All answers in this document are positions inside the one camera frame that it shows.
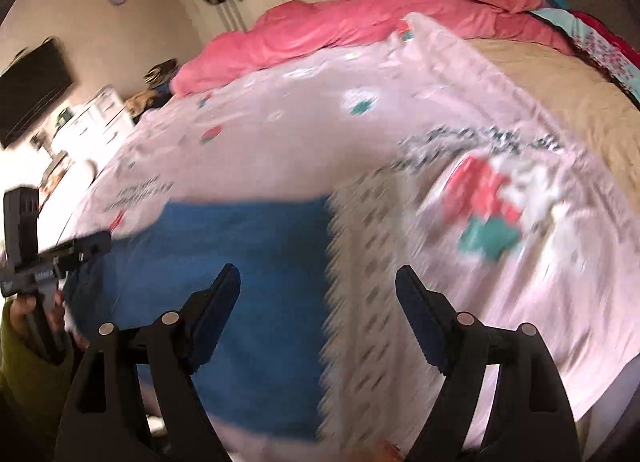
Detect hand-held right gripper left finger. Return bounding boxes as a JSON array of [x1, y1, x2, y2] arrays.
[[52, 263, 242, 462]]

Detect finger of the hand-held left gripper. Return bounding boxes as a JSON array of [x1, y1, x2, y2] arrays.
[[40, 231, 112, 270]]

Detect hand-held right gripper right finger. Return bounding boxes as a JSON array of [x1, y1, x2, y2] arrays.
[[395, 265, 581, 462]]

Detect blue denim pants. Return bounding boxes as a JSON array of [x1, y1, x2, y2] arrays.
[[62, 196, 337, 445]]

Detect person's left hand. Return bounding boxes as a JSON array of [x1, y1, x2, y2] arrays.
[[5, 289, 91, 350]]

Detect white dresser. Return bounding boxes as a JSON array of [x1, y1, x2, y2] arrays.
[[50, 85, 136, 168]]

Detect pile of dark and tan clothes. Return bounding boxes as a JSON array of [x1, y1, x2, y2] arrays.
[[124, 58, 178, 116]]

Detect pink printed blanket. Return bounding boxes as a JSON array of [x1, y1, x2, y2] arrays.
[[37, 12, 640, 462]]

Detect beige quilted bedspread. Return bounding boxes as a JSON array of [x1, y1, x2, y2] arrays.
[[465, 37, 640, 203]]

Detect coral pink duvet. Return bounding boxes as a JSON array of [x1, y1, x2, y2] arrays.
[[170, 0, 576, 96]]

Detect pile of colourful clothes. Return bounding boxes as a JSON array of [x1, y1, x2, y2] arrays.
[[530, 0, 640, 108]]

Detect black wall television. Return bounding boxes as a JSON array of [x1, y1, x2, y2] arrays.
[[0, 36, 76, 149]]

